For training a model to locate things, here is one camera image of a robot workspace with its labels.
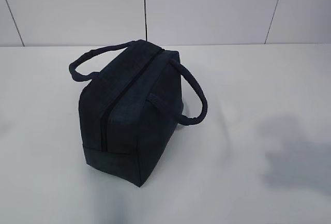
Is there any dark blue lunch bag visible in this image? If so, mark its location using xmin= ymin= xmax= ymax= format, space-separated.
xmin=69 ymin=40 xmax=208 ymax=187

